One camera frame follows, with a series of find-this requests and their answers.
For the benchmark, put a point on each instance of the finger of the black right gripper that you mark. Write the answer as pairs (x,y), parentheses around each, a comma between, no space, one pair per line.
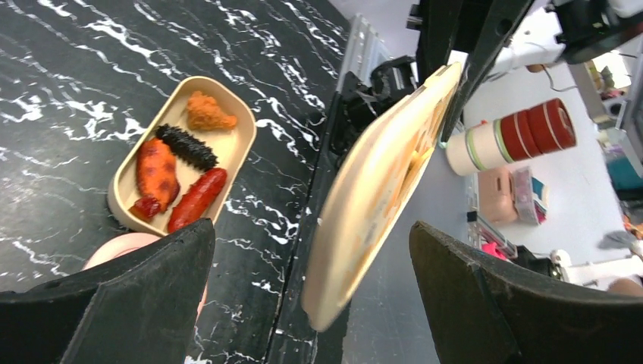
(501,21)

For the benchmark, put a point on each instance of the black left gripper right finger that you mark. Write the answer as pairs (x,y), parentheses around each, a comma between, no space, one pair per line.
(482,309)

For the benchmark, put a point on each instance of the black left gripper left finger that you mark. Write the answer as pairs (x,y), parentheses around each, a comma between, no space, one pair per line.
(67,320)

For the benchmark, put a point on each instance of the pink lunch box lid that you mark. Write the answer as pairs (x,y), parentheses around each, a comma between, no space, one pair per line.
(120,248)

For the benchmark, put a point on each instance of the grilled red sausage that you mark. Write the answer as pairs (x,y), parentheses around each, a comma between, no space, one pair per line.
(156,172)

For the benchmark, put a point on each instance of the beige lunch box tray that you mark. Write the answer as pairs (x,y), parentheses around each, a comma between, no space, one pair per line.
(231,148)

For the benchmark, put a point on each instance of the dark brown sea cucumber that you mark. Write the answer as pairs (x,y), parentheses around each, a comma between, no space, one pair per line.
(188,148)

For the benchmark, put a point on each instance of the beige lunch box lid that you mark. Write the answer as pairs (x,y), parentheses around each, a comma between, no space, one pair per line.
(371,189)

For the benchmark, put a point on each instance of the fried chicken piece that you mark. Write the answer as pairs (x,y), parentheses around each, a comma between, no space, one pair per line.
(205,114)

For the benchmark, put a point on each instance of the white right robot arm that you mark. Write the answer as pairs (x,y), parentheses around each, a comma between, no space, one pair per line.
(571,32)

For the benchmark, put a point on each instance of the dark red meat slice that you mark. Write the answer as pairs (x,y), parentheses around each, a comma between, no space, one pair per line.
(145,208)

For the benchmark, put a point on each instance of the aluminium base frame rail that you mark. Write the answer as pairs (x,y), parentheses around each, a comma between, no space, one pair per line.
(364,52)

